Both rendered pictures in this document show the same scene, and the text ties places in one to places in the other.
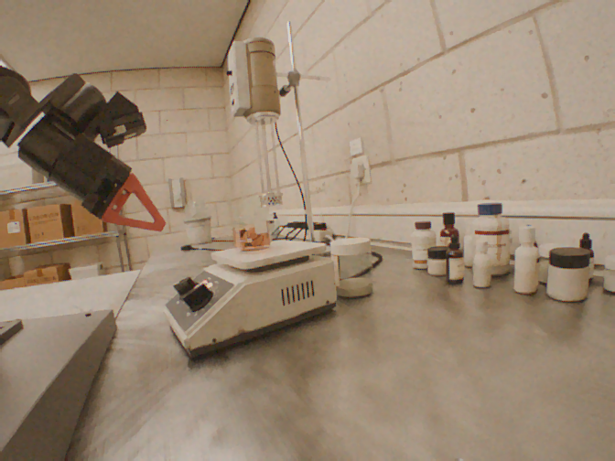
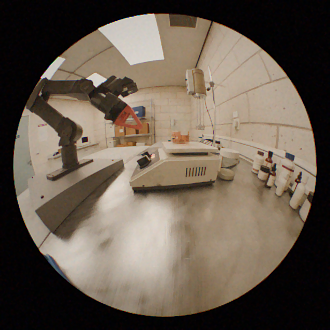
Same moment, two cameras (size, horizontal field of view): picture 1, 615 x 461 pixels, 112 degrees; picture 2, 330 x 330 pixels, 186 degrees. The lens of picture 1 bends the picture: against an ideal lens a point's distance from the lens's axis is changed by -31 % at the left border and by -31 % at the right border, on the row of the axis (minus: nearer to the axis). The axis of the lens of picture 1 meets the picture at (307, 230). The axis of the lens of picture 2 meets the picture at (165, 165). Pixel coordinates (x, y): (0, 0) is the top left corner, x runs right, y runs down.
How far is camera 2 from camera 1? 16 cm
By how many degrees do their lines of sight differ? 33
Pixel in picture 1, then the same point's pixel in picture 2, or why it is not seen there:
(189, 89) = (178, 92)
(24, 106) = (89, 88)
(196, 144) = (180, 109)
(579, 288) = not seen: outside the picture
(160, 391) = (109, 202)
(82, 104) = (113, 83)
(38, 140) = (95, 98)
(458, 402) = (235, 292)
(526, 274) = (297, 199)
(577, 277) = not seen: outside the picture
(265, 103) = (200, 90)
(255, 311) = (168, 177)
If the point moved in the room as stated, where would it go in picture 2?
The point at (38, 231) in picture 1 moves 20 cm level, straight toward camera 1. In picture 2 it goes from (128, 132) to (127, 132)
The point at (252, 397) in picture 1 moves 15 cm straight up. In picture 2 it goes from (136, 229) to (112, 96)
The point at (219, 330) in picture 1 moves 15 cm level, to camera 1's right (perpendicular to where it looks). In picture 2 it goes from (146, 181) to (227, 203)
